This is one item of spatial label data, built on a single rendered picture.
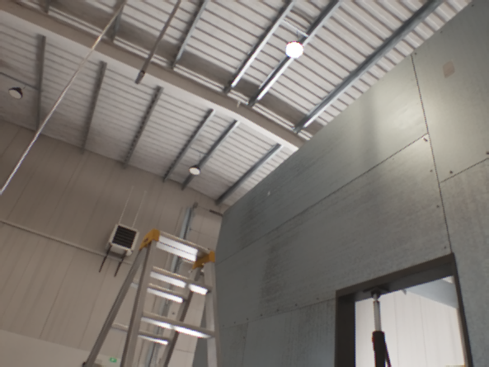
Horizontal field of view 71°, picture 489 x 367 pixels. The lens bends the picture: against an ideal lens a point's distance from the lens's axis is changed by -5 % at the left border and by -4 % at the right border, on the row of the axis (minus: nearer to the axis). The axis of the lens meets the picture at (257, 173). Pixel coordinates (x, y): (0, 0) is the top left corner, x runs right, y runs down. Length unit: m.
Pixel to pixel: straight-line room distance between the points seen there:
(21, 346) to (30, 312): 0.83
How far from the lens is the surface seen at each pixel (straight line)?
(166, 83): 8.36
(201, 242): 12.32
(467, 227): 1.32
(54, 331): 10.95
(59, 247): 11.37
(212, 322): 1.68
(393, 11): 7.71
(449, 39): 1.86
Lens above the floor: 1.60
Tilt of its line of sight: 35 degrees up
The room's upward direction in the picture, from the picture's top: 9 degrees clockwise
